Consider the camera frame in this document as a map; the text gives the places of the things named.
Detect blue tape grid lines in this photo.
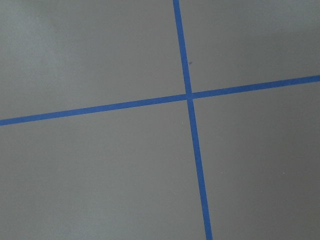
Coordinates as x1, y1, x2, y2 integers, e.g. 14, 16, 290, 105
0, 0, 320, 240

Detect brown paper table cover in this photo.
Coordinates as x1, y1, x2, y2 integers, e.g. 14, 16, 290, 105
0, 0, 320, 240

